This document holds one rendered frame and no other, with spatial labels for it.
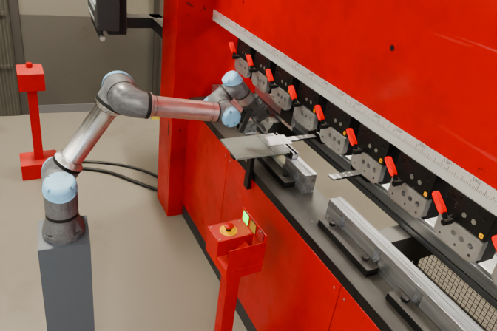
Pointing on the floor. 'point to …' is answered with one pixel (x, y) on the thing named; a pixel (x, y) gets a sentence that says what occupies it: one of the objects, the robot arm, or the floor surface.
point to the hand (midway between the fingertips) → (265, 133)
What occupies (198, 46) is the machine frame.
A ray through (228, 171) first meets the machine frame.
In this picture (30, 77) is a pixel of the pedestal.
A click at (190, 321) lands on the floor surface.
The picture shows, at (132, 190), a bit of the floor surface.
